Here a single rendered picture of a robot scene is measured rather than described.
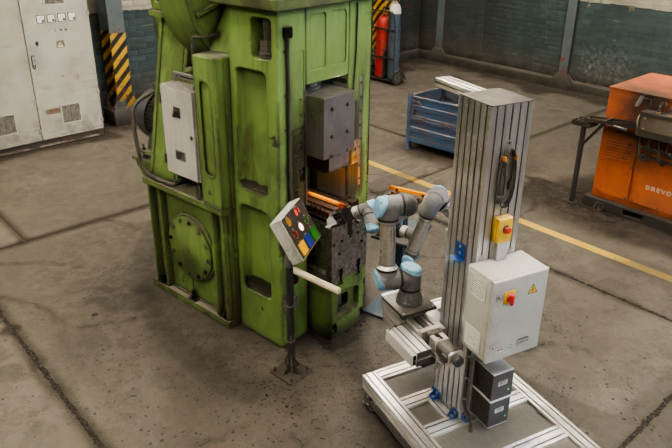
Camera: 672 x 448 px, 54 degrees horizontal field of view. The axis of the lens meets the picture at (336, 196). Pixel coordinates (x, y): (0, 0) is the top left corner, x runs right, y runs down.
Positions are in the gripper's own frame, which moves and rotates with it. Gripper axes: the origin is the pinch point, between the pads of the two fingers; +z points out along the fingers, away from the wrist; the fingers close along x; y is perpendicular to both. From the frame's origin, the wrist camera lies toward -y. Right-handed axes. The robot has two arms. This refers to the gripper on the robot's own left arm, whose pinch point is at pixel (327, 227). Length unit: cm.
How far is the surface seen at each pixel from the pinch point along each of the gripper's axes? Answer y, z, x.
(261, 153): 54, 29, -27
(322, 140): 45, -11, -31
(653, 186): -176, -171, -306
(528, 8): -34, -94, -873
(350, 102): 55, -31, -54
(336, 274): -44, 30, -34
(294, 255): 0.0, 13.9, 27.0
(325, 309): -65, 51, -33
